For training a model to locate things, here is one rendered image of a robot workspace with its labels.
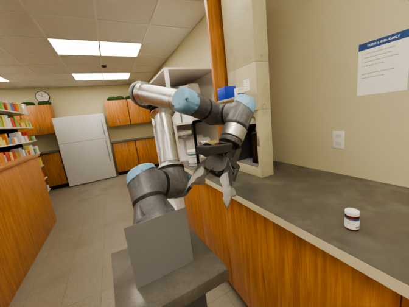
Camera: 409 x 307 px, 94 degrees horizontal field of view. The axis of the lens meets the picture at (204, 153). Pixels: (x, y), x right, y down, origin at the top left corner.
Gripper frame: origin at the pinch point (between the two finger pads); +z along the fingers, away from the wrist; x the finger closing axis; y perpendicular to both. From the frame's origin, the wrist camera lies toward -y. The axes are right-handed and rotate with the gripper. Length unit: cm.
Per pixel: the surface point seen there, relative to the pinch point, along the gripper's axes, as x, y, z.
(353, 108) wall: -24, 75, -84
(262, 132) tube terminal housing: 22, 64, -57
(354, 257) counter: -35, 36, -2
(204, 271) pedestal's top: -0.2, 14.4, 19.8
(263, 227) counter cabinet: 2, 61, 0
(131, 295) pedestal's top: 11.6, 1.0, 31.9
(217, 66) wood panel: 64, 41, -100
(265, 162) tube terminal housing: 19, 79, -41
